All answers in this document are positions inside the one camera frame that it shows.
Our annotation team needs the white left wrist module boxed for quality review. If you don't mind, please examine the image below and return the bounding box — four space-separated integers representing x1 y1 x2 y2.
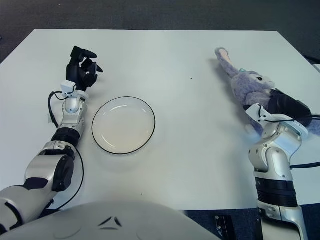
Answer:
60 80 77 95

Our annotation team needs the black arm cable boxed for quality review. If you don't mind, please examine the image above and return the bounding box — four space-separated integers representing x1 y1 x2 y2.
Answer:
48 91 85 211
259 106 320 170

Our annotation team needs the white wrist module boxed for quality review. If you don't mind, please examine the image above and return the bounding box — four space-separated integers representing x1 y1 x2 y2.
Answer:
60 80 77 95
245 103 273 123

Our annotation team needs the black bracket under table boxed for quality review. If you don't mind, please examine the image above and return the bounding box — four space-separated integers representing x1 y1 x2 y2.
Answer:
214 214 237 240

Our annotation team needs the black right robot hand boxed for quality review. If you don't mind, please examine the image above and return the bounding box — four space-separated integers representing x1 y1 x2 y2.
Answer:
269 88 313 126

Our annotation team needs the white plate black rim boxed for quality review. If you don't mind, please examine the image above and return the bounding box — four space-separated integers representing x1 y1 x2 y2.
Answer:
91 96 156 155

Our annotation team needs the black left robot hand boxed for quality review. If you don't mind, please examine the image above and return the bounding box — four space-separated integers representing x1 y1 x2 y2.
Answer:
65 45 104 92

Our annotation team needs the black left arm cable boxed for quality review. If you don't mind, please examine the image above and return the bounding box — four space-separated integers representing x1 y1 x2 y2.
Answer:
48 91 85 211

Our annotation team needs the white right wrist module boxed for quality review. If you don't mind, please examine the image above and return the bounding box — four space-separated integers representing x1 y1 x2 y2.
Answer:
245 103 273 123

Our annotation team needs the purple plush bunny doll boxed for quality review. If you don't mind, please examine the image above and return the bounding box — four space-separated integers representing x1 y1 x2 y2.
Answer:
214 47 320 138

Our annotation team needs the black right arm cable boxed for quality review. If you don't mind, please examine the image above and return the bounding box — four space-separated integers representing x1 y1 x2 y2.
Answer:
259 106 320 170

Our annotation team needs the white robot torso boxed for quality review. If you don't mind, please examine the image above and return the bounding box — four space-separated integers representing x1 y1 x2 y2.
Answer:
0 199 222 240

